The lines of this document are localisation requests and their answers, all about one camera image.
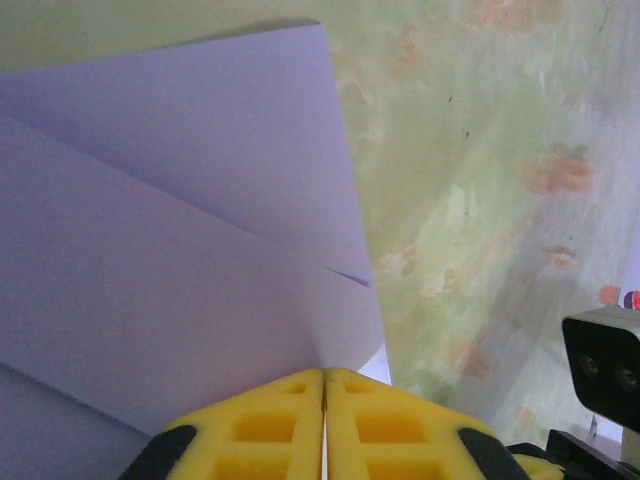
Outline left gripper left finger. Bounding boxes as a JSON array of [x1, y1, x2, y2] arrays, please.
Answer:
[[117, 367, 327, 480]]

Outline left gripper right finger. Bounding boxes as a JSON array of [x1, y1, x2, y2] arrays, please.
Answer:
[[325, 367, 532, 480]]

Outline lavender white paper sheet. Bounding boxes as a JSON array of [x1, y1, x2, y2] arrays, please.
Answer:
[[0, 22, 395, 480]]

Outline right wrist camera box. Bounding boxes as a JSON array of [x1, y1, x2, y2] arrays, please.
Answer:
[[561, 306, 640, 434]]

